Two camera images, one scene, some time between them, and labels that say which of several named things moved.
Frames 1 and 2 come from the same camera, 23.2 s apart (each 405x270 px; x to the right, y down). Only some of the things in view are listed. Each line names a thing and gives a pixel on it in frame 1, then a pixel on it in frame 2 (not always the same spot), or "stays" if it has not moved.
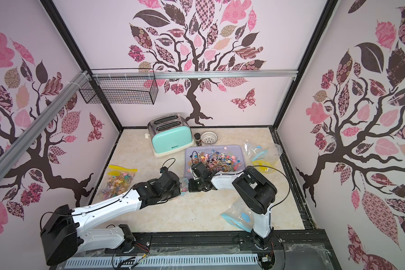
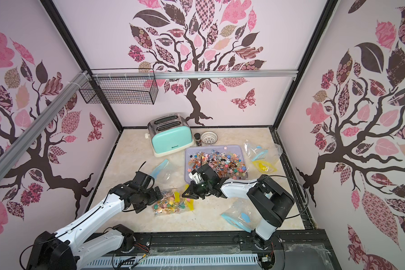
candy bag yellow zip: [269, 163] stays
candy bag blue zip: [240, 215] stays
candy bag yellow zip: [118, 180] to [172, 202]
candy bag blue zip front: [255, 153] stays
